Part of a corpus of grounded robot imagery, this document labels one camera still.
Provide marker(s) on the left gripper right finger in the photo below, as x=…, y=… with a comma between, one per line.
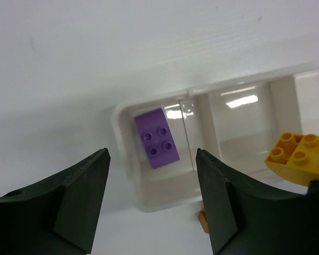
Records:
x=246, y=216

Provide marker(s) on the purple lego brick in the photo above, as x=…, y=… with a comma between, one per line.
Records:
x=157, y=139

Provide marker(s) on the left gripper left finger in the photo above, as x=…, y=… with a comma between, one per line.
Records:
x=57, y=215

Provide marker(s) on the brown lego plate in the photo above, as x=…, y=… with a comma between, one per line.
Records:
x=202, y=218

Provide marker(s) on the yellow lego brick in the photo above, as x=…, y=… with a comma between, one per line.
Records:
x=295, y=158

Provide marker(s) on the white three-compartment tray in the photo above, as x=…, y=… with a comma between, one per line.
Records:
x=236, y=121

